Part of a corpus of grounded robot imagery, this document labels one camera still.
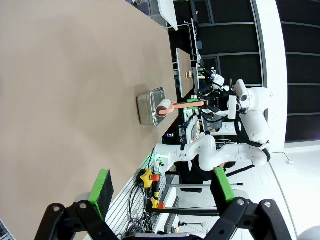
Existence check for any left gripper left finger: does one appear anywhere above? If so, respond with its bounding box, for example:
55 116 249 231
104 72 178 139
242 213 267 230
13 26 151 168
34 169 118 240

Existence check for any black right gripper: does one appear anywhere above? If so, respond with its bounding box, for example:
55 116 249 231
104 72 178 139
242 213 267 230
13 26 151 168
186 86 223 123

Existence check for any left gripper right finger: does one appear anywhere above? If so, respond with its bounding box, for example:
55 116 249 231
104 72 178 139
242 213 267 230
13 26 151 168
204 167 293 240

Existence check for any white round appliance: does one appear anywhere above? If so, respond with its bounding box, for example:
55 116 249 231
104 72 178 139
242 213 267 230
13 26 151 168
222 121 236 134

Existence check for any black computer tower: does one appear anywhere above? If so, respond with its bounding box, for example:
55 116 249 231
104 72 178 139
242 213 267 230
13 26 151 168
162 127 181 145

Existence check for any black metal rod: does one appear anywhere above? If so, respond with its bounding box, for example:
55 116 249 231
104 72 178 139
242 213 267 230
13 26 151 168
143 207 218 217

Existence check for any small brown table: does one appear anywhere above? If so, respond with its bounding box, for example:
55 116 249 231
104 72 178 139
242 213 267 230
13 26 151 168
176 47 195 98

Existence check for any yellow emergency stop button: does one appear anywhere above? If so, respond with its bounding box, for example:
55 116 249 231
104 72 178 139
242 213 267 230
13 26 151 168
139 169 161 188
149 198 166 210

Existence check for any rectangular metal tray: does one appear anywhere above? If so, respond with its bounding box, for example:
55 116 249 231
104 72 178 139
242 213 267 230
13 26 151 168
136 86 167 127

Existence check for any white table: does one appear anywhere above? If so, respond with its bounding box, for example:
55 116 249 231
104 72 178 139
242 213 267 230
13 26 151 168
157 0 179 31

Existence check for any slotted aluminium base plate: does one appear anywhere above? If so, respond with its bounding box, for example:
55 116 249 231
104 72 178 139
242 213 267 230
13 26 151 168
103 147 177 240

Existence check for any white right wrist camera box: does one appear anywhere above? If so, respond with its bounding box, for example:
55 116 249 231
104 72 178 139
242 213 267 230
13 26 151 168
226 95 238 120

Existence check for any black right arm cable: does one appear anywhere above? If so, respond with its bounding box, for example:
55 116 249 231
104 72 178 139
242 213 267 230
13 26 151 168
234 114 271 151

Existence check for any black cable bundle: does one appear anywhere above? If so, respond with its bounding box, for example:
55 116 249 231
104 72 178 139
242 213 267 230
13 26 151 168
126 184 161 236

